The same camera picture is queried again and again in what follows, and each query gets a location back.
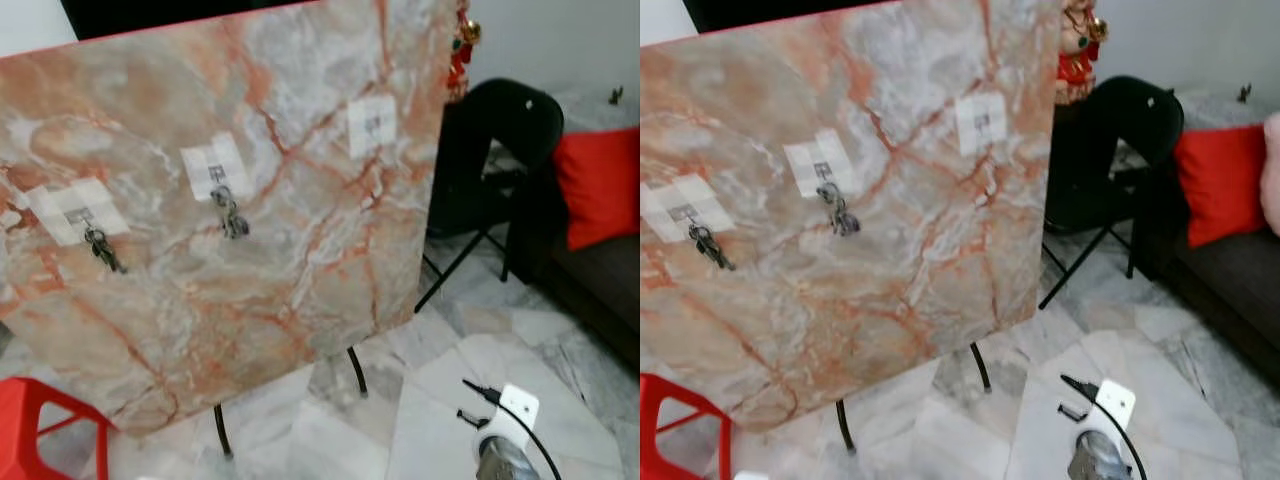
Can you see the silver key bunch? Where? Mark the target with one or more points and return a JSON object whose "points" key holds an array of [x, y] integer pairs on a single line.
{"points": [[232, 222], [843, 218]]}

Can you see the black folding chair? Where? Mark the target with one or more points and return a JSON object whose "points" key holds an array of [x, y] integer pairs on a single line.
{"points": [[1110, 130], [500, 130]]}

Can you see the red gold figurine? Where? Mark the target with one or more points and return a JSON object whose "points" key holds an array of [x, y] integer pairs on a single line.
{"points": [[1075, 60], [460, 60]]}

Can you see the dark key bunch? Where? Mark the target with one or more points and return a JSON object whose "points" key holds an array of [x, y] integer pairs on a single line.
{"points": [[708, 243], [100, 245]]}

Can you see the red plastic stool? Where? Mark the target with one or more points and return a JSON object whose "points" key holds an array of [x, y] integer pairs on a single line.
{"points": [[665, 405], [30, 410]]}

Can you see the black television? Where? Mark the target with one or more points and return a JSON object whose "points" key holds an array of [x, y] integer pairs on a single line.
{"points": [[170, 15], [780, 12]]}

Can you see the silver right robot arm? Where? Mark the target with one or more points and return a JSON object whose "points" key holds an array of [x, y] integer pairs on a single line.
{"points": [[1098, 458], [505, 462]]}

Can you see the pink marble table top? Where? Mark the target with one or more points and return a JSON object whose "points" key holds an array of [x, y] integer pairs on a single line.
{"points": [[300, 250], [900, 270]]}

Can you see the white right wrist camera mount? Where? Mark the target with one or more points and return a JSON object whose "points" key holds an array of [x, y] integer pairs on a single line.
{"points": [[1117, 402], [520, 408]]}

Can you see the dark sofa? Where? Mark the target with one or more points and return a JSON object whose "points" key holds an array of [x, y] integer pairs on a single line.
{"points": [[1230, 285], [600, 290]]}

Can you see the red cushion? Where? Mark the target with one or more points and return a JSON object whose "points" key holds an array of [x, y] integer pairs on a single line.
{"points": [[600, 185], [1220, 180]]}

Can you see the pink cushion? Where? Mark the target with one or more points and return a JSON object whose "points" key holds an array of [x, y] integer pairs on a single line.
{"points": [[1272, 170]]}

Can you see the metal hook on clear pad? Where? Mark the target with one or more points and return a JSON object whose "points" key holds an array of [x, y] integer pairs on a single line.
{"points": [[820, 162], [80, 205], [685, 205], [216, 165], [372, 125], [980, 122]]}

